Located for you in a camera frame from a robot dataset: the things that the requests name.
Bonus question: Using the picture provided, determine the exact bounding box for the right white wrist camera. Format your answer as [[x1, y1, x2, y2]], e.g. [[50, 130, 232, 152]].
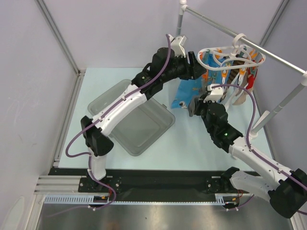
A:
[[204, 84, 224, 102]]

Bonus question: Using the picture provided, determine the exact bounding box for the clear grey plastic bin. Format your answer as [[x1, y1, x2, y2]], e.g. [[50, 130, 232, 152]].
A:
[[88, 79, 175, 156]]

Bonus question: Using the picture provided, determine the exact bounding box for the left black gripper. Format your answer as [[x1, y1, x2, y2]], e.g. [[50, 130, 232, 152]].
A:
[[161, 52, 206, 83]]

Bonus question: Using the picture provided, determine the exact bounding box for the white metal drying rack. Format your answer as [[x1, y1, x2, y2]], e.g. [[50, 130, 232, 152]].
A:
[[172, 0, 307, 160]]

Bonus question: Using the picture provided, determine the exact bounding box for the blue cartoon print sock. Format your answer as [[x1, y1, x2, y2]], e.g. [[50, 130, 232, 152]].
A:
[[171, 51, 227, 109]]

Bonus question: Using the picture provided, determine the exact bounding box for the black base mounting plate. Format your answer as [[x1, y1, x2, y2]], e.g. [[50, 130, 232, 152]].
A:
[[49, 168, 247, 204]]

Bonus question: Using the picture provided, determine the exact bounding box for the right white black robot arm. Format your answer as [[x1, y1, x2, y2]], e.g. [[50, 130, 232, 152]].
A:
[[189, 96, 307, 219]]

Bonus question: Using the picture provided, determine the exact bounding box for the purple cable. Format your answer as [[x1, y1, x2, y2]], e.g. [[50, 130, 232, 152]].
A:
[[211, 83, 307, 215], [65, 34, 172, 211]]

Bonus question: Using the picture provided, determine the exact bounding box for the white black striped sock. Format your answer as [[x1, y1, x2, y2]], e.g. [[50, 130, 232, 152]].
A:
[[224, 73, 242, 111]]

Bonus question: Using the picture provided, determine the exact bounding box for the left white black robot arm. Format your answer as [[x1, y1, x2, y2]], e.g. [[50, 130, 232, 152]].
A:
[[81, 47, 206, 192]]

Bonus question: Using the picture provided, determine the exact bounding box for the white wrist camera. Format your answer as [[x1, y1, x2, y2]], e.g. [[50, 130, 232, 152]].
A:
[[204, 84, 224, 102], [168, 34, 187, 58]]

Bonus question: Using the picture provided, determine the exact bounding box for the beige sock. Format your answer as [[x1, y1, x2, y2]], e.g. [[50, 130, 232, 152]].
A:
[[230, 85, 250, 105]]

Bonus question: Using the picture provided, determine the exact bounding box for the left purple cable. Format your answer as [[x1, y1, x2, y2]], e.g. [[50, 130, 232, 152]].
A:
[[65, 34, 172, 211]]

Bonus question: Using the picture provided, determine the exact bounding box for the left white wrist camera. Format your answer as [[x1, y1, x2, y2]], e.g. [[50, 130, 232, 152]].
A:
[[168, 34, 187, 58]]

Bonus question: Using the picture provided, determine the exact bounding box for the brown striped sock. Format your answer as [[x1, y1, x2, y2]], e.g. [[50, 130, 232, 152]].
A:
[[227, 60, 245, 84]]

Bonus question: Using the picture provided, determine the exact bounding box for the white slotted cable duct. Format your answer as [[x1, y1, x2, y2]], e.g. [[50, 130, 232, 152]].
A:
[[44, 194, 111, 205]]

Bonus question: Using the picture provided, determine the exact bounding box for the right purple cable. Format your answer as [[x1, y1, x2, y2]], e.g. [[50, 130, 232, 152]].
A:
[[211, 83, 307, 215]]

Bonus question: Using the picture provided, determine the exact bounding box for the white round clip hanger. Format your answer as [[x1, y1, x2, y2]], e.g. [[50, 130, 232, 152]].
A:
[[197, 33, 266, 71]]

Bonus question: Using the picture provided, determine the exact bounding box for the grey sock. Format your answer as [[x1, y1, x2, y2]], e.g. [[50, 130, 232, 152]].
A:
[[188, 86, 207, 117]]

